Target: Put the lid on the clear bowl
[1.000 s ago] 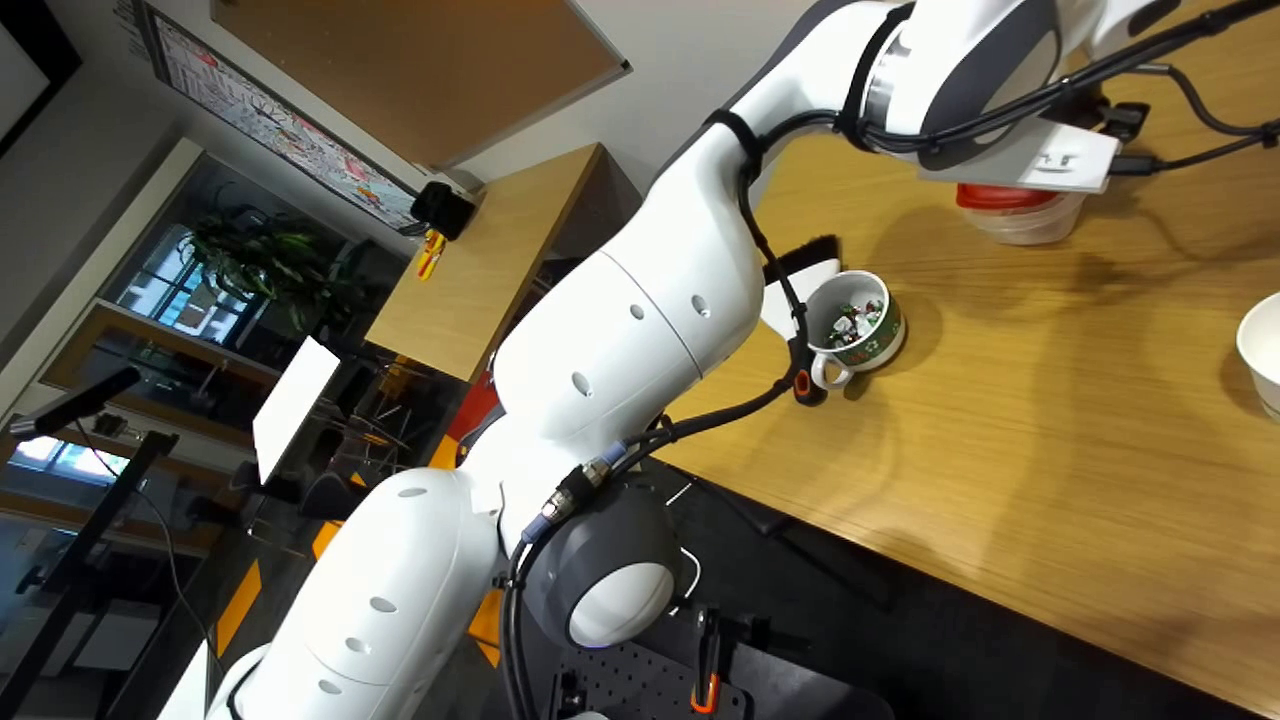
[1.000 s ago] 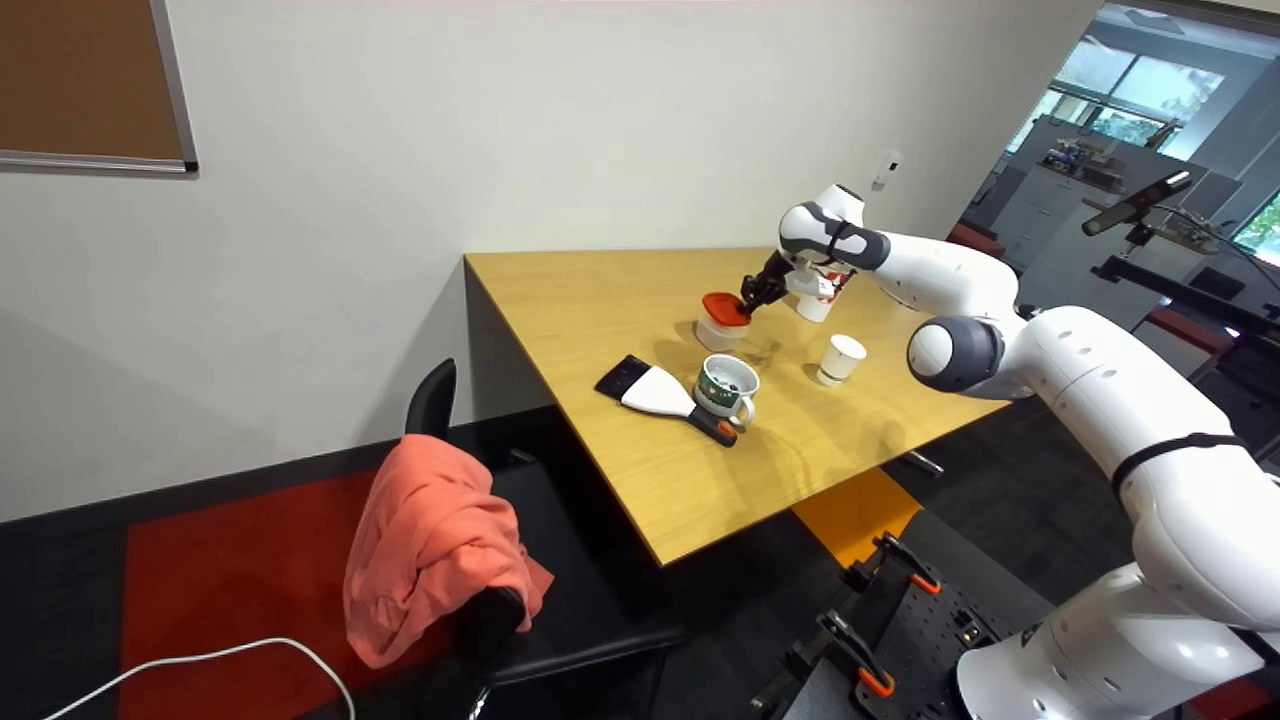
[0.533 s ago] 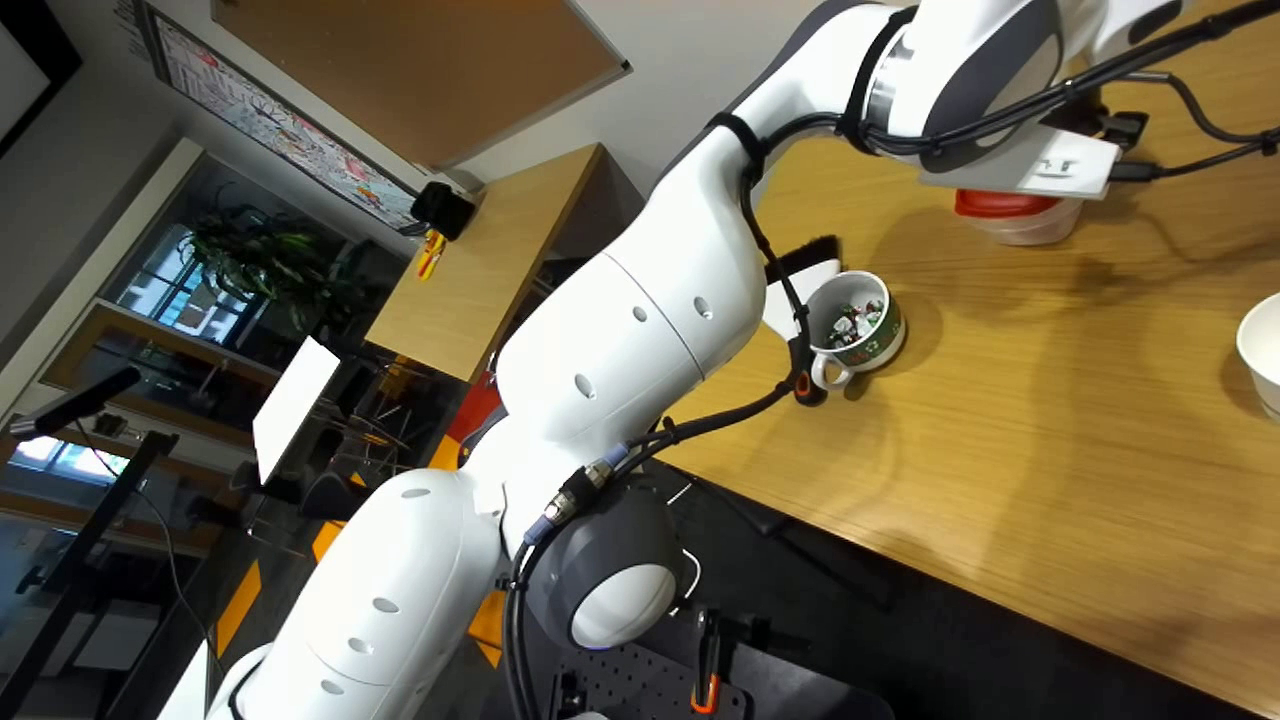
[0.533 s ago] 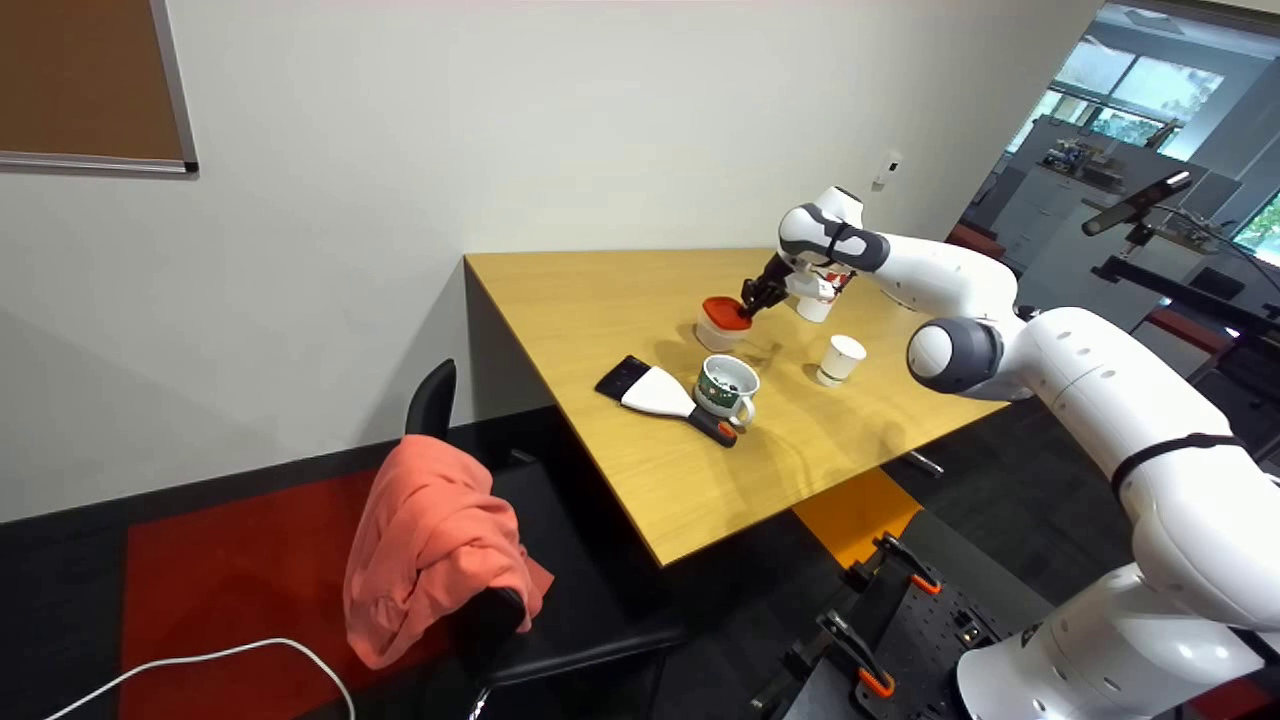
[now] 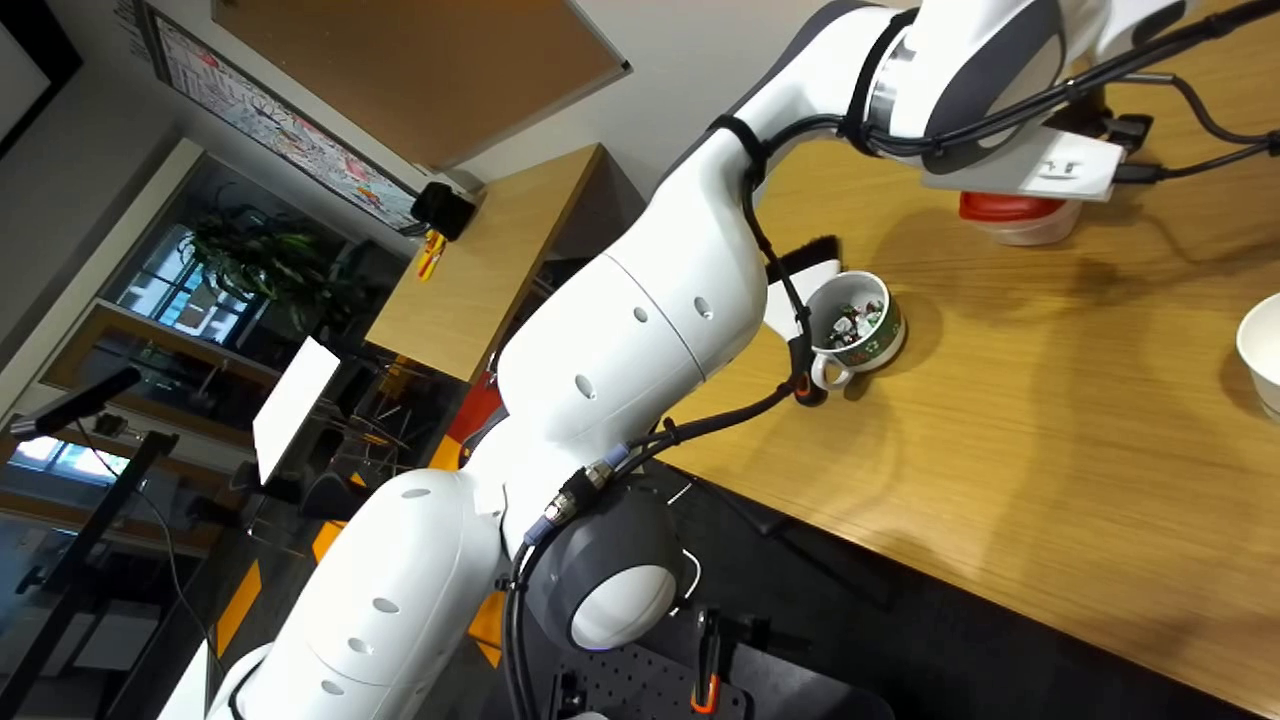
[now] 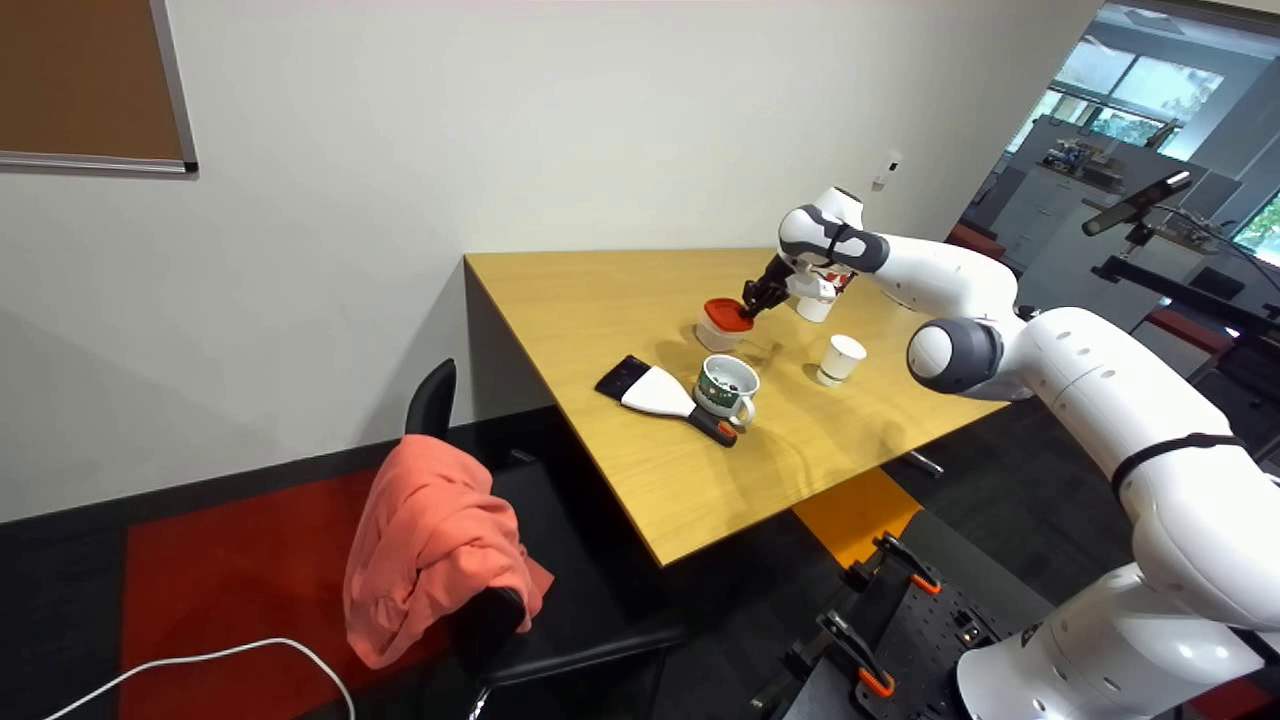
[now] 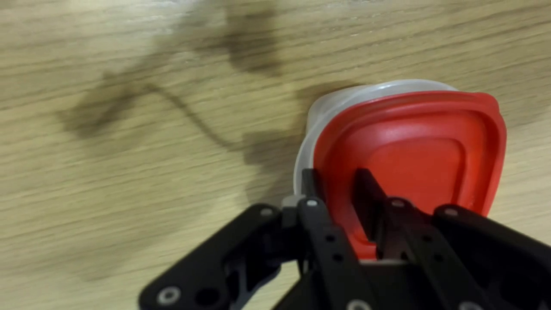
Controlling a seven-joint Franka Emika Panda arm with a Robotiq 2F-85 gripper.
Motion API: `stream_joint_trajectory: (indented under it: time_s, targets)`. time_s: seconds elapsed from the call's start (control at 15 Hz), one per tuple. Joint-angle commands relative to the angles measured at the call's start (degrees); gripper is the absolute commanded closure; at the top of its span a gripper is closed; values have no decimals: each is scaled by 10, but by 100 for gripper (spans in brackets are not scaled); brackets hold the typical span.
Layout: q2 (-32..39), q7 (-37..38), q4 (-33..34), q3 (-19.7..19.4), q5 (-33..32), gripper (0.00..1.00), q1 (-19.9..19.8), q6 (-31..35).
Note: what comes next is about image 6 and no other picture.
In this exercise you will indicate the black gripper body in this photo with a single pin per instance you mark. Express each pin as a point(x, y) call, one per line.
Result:
point(776, 276)

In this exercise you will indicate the black mounting plate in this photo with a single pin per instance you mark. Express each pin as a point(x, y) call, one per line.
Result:
point(923, 643)

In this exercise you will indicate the brown cork board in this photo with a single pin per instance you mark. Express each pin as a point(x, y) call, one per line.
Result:
point(81, 73)

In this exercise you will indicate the black office chair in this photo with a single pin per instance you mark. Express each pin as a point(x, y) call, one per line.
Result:
point(560, 627)

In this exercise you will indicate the red plastic lid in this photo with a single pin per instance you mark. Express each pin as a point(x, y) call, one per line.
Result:
point(724, 315)

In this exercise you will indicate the green white ceramic mug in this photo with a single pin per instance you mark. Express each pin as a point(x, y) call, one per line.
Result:
point(724, 388)

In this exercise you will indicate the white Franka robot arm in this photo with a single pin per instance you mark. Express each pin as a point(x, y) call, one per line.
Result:
point(1147, 400)

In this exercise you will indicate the salmon pink cloth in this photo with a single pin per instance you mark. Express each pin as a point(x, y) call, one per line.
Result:
point(433, 545)

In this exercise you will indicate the clear plastic bowl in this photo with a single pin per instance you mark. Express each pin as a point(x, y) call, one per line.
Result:
point(731, 342)

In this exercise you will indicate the orange black clamp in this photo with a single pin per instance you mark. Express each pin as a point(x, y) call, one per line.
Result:
point(908, 560)
point(862, 663)

